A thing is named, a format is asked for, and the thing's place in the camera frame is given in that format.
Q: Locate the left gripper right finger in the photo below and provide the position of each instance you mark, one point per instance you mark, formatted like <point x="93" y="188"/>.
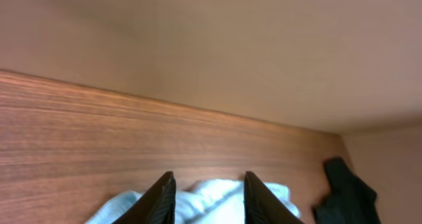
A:
<point x="262" y="206"/>

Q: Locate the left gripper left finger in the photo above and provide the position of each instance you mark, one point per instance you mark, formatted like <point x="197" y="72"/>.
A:
<point x="155" y="206"/>

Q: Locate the light blue t-shirt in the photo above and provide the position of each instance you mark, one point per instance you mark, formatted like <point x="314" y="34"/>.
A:
<point x="209" y="201"/>

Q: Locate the black garment on right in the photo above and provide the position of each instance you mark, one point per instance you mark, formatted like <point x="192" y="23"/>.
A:
<point x="350" y="201"/>

